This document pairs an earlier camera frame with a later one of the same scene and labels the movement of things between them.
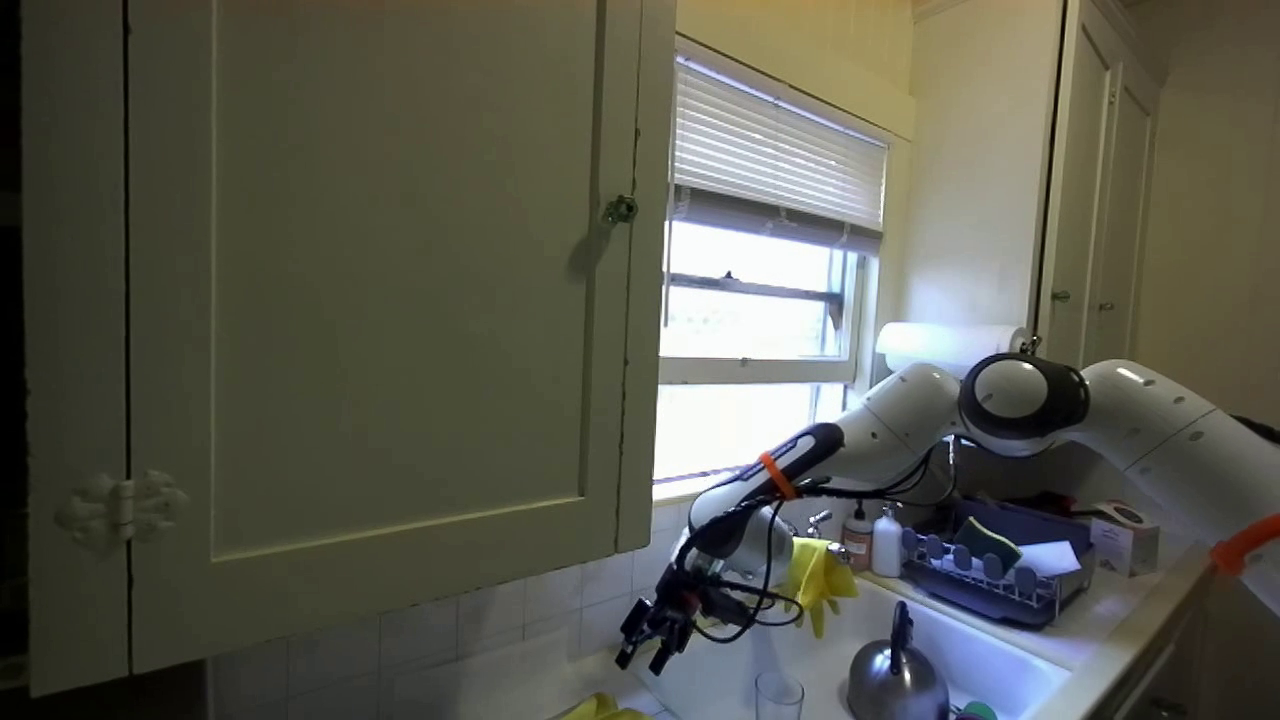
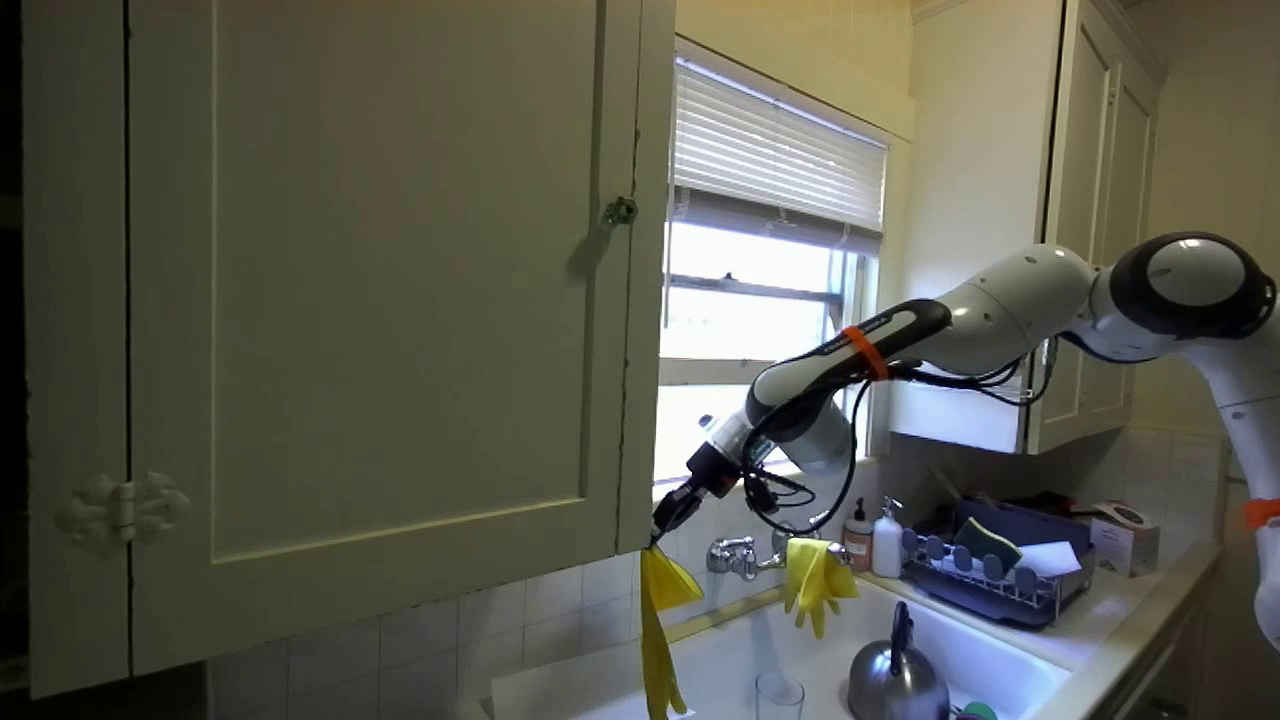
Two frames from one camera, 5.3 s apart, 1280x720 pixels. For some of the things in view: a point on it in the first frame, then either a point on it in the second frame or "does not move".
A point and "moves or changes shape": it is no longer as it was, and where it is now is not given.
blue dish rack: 1006,560 does not move
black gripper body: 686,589 to 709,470
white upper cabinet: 333,305 does not move
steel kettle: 890,678 does not move
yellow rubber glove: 604,711 moves or changes shape
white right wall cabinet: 1102,215 does not move
